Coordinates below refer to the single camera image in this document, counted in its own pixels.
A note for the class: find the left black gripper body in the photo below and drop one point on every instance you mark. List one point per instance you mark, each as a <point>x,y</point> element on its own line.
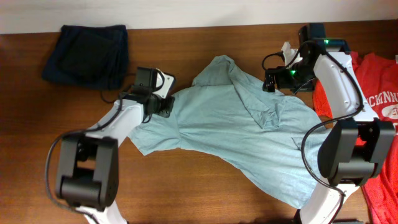
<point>162,106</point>

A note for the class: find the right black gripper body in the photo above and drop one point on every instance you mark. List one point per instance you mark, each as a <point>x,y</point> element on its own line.
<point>296,78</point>

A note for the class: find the light grey-green t-shirt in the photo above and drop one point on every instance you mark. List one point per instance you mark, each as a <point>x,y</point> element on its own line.
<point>226,113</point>

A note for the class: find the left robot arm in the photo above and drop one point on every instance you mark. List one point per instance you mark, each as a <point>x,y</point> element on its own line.
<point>88,168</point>

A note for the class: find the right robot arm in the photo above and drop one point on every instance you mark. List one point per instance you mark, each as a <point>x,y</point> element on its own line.
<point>357,145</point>

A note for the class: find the folded navy blue garment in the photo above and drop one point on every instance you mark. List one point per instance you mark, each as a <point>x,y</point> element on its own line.
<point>90,57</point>

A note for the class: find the red printed t-shirt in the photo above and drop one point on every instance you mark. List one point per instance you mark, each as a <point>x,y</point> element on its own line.
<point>377,77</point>

